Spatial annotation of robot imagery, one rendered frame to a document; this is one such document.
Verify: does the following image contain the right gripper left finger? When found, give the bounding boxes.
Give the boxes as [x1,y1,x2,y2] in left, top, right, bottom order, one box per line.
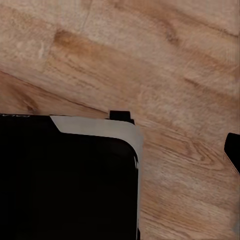
[0,133,26,193]

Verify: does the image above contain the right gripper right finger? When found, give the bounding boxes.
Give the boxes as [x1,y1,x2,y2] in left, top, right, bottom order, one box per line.
[224,132,240,173]

